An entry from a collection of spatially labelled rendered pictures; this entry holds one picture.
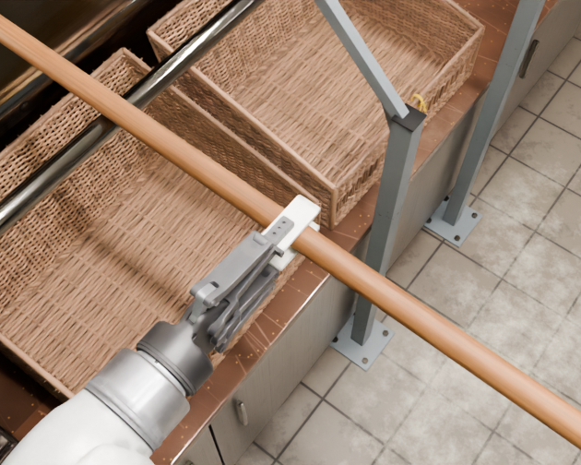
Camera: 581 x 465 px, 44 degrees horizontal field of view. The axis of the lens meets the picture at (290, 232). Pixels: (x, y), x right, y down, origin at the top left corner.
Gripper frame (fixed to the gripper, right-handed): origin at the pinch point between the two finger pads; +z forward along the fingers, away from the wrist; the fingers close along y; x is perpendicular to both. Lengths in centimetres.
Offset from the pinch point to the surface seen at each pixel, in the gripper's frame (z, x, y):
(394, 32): 87, -37, 60
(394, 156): 38, -7, 32
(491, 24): 105, -20, 61
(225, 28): 20.4, -27.3, 2.3
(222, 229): 19, -33, 60
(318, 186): 33, -20, 49
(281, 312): 13, -12, 61
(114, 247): 2, -47, 60
